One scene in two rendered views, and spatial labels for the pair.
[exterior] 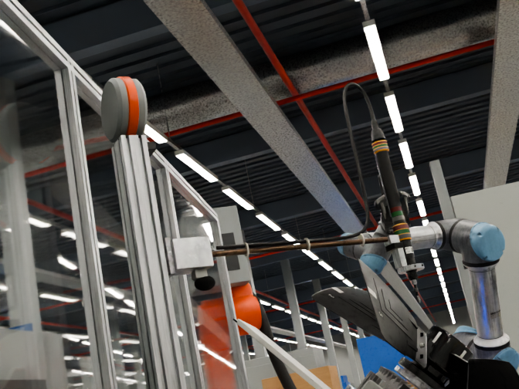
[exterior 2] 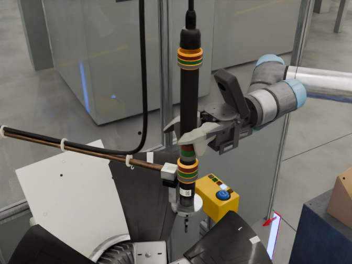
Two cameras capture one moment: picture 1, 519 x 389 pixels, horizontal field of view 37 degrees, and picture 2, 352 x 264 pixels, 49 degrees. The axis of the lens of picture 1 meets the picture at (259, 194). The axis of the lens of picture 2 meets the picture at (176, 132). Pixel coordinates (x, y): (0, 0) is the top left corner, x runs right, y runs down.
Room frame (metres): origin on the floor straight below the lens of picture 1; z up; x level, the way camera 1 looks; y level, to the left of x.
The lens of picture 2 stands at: (1.59, -0.81, 2.04)
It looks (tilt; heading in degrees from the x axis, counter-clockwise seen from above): 33 degrees down; 48
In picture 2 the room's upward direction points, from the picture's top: straight up
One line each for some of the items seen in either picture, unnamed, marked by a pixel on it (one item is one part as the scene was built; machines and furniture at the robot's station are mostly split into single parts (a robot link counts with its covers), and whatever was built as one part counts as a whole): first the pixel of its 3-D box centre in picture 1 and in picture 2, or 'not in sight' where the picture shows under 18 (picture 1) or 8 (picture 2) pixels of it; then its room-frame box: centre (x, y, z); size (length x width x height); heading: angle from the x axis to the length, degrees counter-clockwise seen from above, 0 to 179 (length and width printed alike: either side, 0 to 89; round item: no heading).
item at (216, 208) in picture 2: not in sight; (214, 198); (2.41, -0.10, 1.02); 0.16 x 0.10 x 0.11; 84
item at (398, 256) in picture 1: (404, 253); (182, 188); (2.02, -0.35, 1.47); 0.09 x 0.07 x 0.10; 119
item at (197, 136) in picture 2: (405, 203); (199, 143); (2.03, -0.38, 1.61); 0.09 x 0.03 x 0.06; 4
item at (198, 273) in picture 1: (204, 280); not in sight; (1.74, 0.16, 1.46); 0.05 x 0.04 x 0.05; 119
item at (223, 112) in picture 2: (394, 215); (229, 122); (2.14, -0.36, 1.60); 0.12 x 0.08 x 0.09; 174
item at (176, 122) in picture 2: (384, 208); (181, 130); (2.03, -0.32, 1.61); 0.09 x 0.03 x 0.06; 164
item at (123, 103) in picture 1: (123, 110); not in sight; (1.68, 0.28, 1.88); 0.17 x 0.15 x 0.16; 174
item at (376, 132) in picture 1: (393, 197); (188, 129); (2.02, -0.35, 1.63); 0.04 x 0.04 x 0.46
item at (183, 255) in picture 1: (185, 256); not in sight; (1.72, 0.19, 1.51); 0.10 x 0.07 x 0.08; 119
